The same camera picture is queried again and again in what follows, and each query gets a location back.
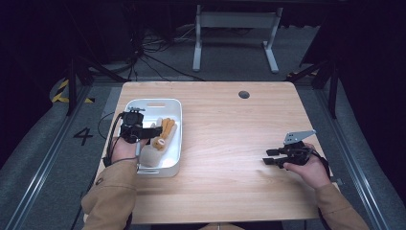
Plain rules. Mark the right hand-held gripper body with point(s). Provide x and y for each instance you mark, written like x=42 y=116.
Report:
x=297 y=153

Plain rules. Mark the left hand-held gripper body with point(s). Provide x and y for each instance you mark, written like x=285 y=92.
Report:
x=130 y=126

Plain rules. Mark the cream glove with orange fingers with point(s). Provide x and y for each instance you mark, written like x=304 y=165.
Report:
x=174 y=134

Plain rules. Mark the white plastic bin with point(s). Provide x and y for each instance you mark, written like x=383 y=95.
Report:
x=172 y=108

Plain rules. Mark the person's right hand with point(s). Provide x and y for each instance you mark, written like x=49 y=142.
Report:
x=311 y=171

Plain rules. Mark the person's left hand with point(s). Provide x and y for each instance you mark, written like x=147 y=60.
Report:
x=123 y=150

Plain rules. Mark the grey table grommet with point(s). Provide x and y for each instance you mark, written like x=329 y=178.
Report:
x=243 y=94

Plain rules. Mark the black metal stand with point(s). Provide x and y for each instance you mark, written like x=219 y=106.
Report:
x=333 y=86
x=72 y=86

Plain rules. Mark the yellow and black floor tape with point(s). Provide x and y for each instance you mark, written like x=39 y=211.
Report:
x=60 y=92

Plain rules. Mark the metal table bracket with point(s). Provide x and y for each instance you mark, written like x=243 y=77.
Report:
x=337 y=181

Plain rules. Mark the metal floor rail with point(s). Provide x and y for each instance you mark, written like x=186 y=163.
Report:
x=348 y=159
x=44 y=163

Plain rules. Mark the white desk frame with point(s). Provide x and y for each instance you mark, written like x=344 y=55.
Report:
x=236 y=19

